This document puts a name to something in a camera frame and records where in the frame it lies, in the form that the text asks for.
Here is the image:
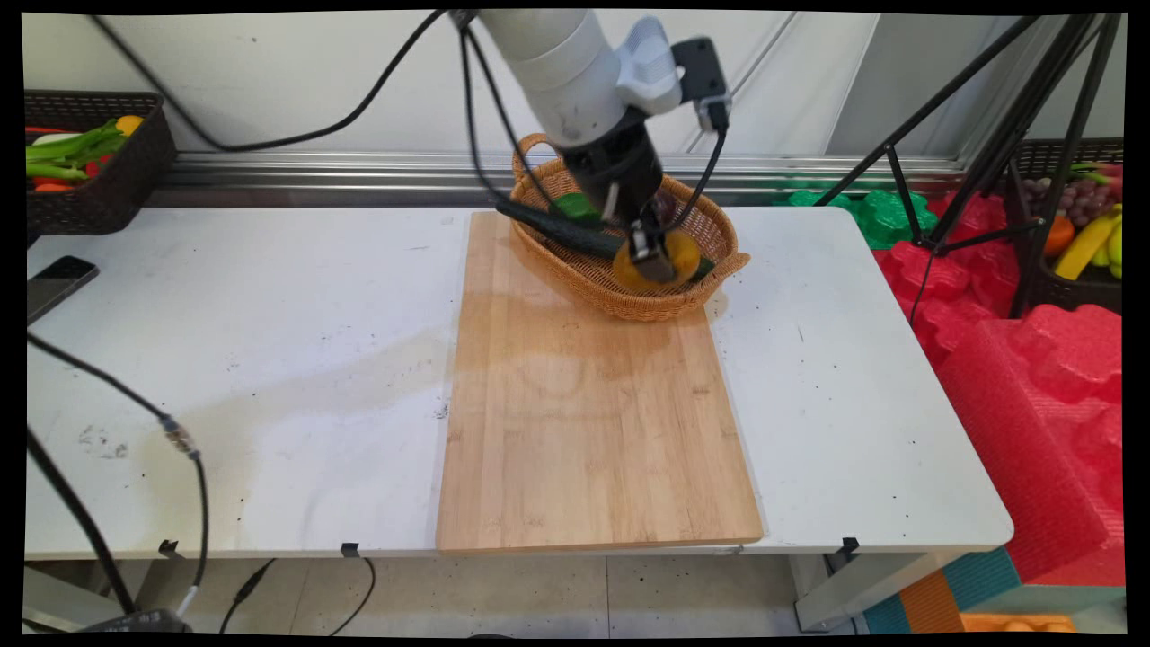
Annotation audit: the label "teal and orange floor mat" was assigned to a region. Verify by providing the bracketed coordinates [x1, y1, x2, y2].
[861, 546, 1022, 635]

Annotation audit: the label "green leafy toy vegetable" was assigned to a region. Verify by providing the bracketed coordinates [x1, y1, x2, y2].
[25, 119, 128, 182]

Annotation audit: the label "thin black floor cable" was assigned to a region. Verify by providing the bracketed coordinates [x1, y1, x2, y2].
[328, 557, 378, 636]

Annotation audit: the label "light green toy fruit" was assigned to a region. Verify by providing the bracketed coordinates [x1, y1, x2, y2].
[1091, 223, 1125, 280]

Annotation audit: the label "white ribbed camera bracket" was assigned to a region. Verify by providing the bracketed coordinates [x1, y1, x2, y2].
[615, 15, 685, 117]

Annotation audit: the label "yellow toy banana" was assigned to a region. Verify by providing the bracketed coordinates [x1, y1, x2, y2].
[1053, 210, 1124, 282]

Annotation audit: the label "yellow orange fruit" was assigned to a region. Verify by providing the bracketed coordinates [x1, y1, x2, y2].
[613, 230, 703, 294]

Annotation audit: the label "aluminium wall rail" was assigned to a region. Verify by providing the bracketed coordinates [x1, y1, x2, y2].
[148, 150, 973, 195]

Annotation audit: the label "woven wicker basket with handles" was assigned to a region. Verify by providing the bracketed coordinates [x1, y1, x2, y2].
[509, 133, 752, 324]

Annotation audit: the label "orange toy fruit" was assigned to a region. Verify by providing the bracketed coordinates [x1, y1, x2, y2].
[1044, 215, 1077, 261]

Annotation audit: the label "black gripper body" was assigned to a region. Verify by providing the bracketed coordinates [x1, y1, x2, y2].
[561, 120, 667, 231]

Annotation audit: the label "black plastic basket with vegetables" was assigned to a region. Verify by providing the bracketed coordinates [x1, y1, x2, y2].
[24, 90, 177, 238]

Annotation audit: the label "dark green cucumber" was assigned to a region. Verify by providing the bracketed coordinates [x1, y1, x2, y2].
[493, 199, 718, 280]

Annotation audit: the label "thick black hanging cable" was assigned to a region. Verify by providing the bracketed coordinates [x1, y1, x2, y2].
[25, 429, 137, 617]

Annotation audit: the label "white table leg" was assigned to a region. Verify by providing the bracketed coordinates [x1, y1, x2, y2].
[790, 550, 955, 632]

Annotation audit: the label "green bell pepper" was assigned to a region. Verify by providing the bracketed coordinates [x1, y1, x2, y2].
[549, 192, 606, 226]

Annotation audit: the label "black floor cable with plug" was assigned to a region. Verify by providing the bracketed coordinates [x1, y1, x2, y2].
[218, 558, 278, 635]

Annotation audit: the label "black smartphone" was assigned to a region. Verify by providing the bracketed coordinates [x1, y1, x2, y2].
[26, 255, 101, 326]

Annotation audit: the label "wooden cutting board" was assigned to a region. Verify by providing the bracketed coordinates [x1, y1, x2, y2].
[436, 211, 765, 554]

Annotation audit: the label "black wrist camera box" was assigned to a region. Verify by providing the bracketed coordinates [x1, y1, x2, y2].
[671, 36, 734, 135]

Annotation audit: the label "black tripod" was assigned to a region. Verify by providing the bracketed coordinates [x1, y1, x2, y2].
[813, 13, 1125, 321]

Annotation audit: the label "purple toy grapes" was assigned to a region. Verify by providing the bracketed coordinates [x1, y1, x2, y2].
[1022, 177, 1112, 227]

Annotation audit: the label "red foam puzzle mat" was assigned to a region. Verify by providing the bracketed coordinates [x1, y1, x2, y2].
[874, 191, 1027, 371]

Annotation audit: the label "black cable with inline connector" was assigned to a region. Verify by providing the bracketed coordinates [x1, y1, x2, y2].
[26, 332, 210, 621]

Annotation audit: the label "black plastic basket with fruit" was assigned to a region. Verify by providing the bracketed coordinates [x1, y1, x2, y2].
[1004, 137, 1125, 316]

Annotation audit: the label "green foam puzzle mat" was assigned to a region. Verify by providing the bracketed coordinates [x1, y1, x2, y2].
[771, 182, 941, 252]

